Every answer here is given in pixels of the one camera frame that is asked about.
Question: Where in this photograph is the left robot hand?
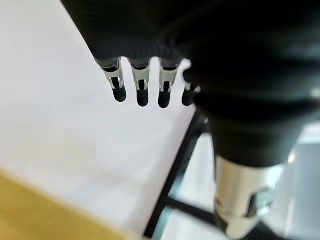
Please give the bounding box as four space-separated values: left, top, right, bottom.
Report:
60 0 320 240

